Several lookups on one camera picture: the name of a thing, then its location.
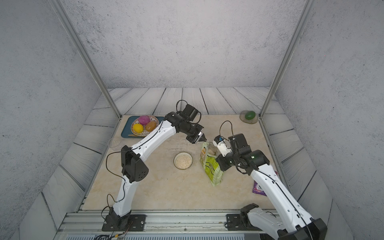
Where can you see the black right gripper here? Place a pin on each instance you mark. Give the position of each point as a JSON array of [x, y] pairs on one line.
[[221, 159]]

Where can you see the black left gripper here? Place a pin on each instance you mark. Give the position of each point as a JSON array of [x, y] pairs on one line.
[[199, 137]]

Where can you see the green oats bag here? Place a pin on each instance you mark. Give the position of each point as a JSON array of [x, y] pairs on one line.
[[208, 159]]

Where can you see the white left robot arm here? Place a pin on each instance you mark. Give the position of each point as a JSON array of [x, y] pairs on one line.
[[133, 158]]

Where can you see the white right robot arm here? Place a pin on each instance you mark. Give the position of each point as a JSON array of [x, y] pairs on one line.
[[294, 222]]

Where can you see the purple snack packet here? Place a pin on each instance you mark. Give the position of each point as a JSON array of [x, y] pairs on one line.
[[258, 189]]

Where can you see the small grey dish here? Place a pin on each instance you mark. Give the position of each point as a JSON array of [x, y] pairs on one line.
[[254, 121]]

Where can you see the green avocado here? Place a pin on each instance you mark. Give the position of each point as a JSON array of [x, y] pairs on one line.
[[250, 115]]

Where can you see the brown potato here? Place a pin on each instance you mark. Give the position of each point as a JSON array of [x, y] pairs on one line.
[[150, 126]]

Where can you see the patterned fruit plate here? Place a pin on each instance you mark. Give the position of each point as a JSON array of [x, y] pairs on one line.
[[144, 125]]

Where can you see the purple onion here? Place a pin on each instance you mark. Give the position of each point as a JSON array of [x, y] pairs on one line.
[[144, 120]]

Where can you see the yellow lemon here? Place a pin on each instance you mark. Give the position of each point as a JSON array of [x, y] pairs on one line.
[[137, 128]]

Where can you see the teal serving tray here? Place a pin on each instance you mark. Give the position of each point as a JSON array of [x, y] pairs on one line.
[[127, 130]]

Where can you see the clear plastic cup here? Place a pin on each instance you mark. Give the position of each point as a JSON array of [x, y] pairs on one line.
[[114, 143]]

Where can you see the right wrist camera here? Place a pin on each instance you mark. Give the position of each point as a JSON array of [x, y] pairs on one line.
[[219, 143]]

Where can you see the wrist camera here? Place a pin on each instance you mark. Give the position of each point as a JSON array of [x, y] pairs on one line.
[[219, 143], [189, 113]]

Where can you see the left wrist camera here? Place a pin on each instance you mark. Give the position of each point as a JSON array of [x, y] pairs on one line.
[[189, 113]]

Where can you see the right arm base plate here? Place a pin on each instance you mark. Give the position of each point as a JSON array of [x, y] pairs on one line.
[[238, 222]]

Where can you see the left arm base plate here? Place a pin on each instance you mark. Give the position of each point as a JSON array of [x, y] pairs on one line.
[[129, 222]]

